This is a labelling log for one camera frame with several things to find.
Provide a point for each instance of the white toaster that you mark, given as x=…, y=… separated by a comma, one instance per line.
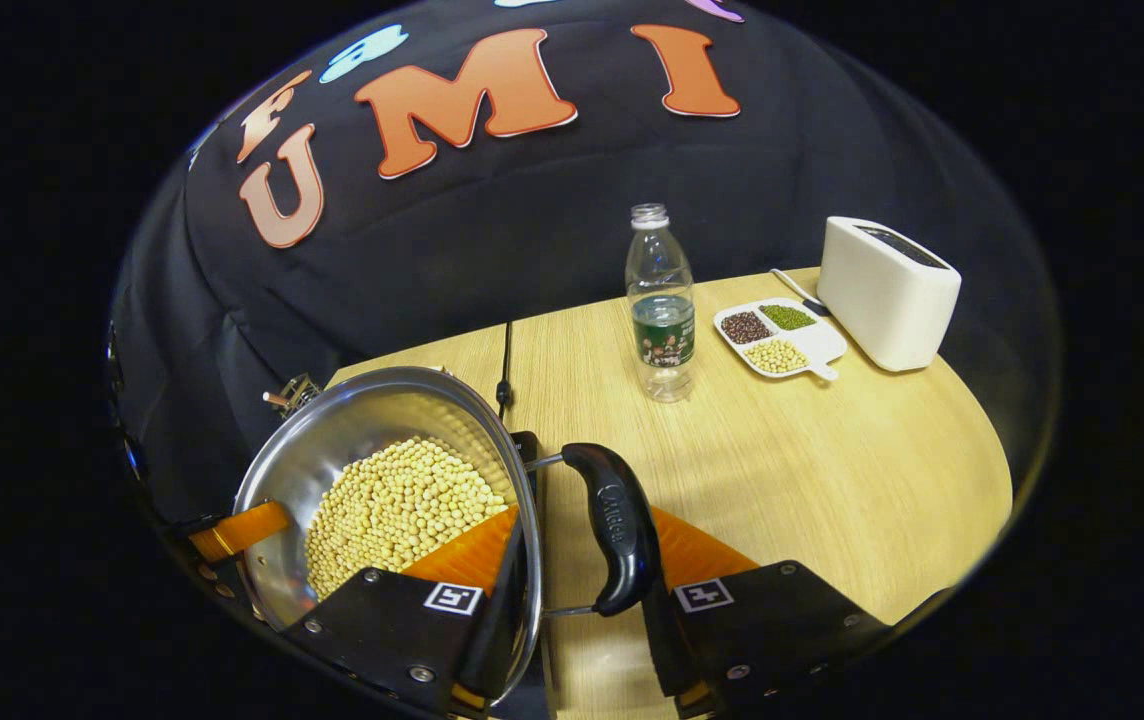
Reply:
x=882, y=300

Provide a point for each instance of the small clear glass container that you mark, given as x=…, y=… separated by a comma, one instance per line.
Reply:
x=297, y=393

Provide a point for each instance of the heap of green mung beans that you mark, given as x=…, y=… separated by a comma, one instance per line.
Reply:
x=788, y=317

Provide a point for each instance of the pile of yellow soybeans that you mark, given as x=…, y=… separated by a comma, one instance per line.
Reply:
x=402, y=510

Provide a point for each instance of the white and black utensil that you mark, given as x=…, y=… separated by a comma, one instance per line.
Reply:
x=790, y=283

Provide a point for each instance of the heap of red beans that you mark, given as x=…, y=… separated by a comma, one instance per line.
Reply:
x=745, y=327

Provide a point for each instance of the small heap of yellow beans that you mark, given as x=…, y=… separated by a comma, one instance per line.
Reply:
x=777, y=356

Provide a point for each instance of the clear plastic water bottle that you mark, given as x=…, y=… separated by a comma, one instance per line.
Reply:
x=662, y=340

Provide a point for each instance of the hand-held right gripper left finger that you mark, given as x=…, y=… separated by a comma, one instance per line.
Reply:
x=487, y=640

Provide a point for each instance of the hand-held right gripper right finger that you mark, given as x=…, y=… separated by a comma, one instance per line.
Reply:
x=782, y=620

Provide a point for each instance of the black backdrop cloth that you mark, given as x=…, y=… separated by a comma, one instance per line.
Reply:
x=532, y=220

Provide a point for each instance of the white divided plate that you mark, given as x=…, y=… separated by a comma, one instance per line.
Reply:
x=817, y=345

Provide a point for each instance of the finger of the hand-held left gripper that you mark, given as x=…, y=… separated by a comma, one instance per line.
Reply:
x=242, y=530
x=215, y=580

